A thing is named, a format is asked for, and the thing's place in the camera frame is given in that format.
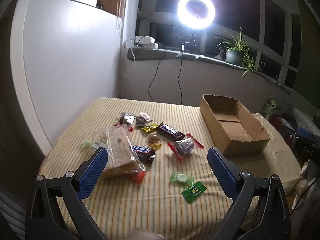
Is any brown cardboard box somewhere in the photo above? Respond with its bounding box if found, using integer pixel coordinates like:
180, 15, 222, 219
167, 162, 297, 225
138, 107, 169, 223
199, 94, 270, 157

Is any chocolate bar with blue print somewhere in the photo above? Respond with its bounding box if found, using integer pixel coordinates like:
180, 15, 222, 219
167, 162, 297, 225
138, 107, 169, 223
132, 144, 156, 166

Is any red-edged dark snack packet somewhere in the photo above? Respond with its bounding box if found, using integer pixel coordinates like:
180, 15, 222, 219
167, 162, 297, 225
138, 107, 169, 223
167, 133, 204, 163
114, 112, 137, 132

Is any green snack bag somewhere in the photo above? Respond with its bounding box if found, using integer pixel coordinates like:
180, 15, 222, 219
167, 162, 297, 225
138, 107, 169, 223
261, 96, 278, 120

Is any small decorative figurine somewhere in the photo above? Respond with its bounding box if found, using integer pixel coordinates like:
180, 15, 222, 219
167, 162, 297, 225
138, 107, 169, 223
215, 45, 227, 60

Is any white window frame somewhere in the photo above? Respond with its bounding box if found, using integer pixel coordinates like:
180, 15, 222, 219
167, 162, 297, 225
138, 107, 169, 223
136, 0, 320, 90

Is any potted spider plant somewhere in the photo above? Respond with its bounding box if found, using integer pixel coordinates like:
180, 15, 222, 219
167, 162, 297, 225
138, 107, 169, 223
214, 27, 262, 79

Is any thin brown cable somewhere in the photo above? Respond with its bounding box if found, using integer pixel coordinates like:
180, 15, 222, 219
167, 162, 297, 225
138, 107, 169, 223
291, 177, 315, 218

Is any brown chocolate bar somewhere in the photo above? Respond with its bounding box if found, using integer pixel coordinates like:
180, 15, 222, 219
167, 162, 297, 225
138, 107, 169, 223
156, 122, 186, 141

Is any light green candy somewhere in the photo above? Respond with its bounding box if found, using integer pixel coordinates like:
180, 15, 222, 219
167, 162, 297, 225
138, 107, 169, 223
170, 171, 194, 186

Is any pale cloth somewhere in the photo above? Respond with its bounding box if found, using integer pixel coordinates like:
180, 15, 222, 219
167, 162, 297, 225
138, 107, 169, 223
292, 160, 320, 205

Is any yellow striped blanket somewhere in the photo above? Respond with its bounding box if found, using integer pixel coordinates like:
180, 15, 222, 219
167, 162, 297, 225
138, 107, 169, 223
37, 97, 302, 240

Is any white cabinet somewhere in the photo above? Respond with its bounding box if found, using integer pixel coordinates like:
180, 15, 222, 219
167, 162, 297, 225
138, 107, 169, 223
10, 0, 127, 153

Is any dark green candy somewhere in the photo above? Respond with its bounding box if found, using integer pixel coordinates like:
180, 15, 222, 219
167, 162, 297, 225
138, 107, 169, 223
181, 180, 207, 203

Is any ring light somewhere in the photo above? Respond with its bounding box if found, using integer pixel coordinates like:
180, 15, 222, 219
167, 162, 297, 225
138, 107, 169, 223
177, 0, 215, 29

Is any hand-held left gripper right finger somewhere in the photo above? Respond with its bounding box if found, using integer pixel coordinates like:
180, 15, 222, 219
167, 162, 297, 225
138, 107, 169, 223
207, 147, 292, 240

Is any white cable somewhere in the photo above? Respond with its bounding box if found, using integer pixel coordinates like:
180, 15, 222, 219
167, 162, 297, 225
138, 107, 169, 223
115, 15, 137, 78

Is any large clear cracker packet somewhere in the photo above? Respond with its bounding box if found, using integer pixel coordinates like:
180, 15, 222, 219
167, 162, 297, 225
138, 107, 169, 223
90, 124, 147, 184

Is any clear packet with round candy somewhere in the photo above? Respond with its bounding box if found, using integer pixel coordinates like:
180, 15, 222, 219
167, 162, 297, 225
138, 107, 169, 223
80, 140, 107, 148

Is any red box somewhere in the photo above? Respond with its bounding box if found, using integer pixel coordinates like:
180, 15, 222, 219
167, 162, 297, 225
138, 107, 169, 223
270, 115, 299, 140

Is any white power adapter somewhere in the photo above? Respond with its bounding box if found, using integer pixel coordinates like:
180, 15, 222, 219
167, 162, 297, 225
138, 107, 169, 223
134, 35, 159, 49

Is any white lace cloth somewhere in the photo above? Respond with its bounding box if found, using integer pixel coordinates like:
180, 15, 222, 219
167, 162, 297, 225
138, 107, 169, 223
287, 105, 320, 127

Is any white bead cord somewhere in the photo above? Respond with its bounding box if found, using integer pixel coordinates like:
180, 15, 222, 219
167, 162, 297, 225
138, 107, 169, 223
116, 0, 126, 29

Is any round jelly cup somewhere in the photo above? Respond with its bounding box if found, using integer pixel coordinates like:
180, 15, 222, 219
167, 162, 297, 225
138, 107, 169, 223
146, 132, 163, 151

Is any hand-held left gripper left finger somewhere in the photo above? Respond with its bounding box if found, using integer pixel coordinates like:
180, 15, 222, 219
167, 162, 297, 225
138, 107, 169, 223
26, 147, 109, 240

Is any black cable with inline controller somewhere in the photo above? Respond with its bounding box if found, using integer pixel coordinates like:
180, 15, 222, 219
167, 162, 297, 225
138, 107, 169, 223
178, 42, 190, 105

